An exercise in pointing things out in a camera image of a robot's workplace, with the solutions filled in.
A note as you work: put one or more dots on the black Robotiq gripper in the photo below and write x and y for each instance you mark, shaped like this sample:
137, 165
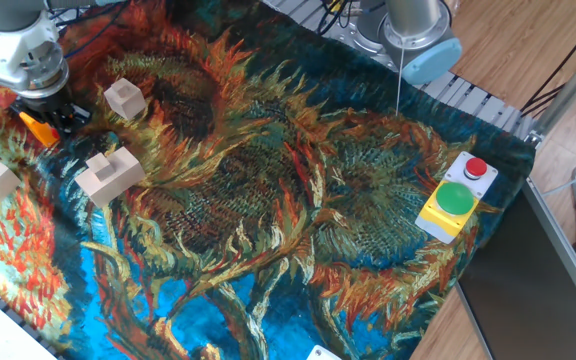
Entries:
43, 104

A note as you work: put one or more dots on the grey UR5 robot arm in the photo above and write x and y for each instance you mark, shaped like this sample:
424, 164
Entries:
3, 50

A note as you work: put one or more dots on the yellow box with green button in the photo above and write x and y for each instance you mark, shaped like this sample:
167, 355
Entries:
448, 210

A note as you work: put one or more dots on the grey box with red button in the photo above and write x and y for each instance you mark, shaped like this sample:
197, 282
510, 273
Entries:
473, 170

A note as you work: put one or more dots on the small wooden cube with hole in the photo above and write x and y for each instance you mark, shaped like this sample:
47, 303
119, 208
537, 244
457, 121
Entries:
124, 100

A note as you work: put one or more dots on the stepped wooden block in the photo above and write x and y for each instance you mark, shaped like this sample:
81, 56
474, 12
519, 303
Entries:
109, 177

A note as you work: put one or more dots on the sunflower painting print cloth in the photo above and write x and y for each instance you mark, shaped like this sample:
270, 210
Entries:
268, 200

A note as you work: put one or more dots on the yellow connector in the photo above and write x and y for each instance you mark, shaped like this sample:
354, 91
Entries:
335, 6

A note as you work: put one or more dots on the white zip tie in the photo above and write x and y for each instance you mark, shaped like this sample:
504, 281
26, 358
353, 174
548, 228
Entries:
399, 75

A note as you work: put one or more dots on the dark grey panel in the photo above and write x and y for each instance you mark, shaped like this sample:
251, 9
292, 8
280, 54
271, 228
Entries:
533, 290

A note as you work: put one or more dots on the aluminium frame bar with bracket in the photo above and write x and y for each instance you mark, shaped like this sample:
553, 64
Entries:
568, 85

